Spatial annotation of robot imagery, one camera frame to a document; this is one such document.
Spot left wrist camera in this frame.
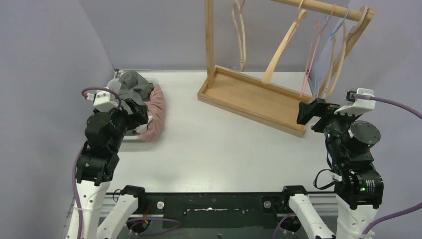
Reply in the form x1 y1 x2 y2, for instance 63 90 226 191
85 91 118 112

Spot pink wire hanger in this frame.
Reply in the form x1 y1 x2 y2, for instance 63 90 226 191
300 4 337 97

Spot white plastic basket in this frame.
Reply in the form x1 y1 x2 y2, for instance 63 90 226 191
107 77 158 136

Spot grey pleated skirt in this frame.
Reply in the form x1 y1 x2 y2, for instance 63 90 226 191
118 71 154 105

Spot wooden hanger at rack end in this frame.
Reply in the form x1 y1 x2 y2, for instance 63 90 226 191
321 5 369 100

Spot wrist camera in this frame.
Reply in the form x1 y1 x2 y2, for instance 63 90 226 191
85 91 118 112
334 88 376 116

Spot pink garment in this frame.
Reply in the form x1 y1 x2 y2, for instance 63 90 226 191
137 84 166 142

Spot blue wire hanger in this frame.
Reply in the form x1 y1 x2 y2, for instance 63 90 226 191
308 9 350 99

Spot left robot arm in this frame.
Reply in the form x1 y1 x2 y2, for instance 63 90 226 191
65 100 149 239

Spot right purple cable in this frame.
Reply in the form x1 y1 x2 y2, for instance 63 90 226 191
353 94 422 239

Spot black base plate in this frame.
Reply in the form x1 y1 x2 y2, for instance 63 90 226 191
112 184 317 232

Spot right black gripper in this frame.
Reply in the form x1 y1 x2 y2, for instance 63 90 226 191
298 97 362 162

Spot wooden hanger rack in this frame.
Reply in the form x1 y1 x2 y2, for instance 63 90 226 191
198 0 375 137

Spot wooden hanger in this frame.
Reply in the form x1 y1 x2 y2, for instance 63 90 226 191
261 0 307 84
231 0 246 72
321 5 369 100

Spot white garment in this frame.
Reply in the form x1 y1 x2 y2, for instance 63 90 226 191
134 116 153 135

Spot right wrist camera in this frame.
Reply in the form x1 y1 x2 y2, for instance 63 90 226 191
334 88 376 116

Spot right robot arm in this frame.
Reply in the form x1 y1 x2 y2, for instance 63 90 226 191
297 98 384 239

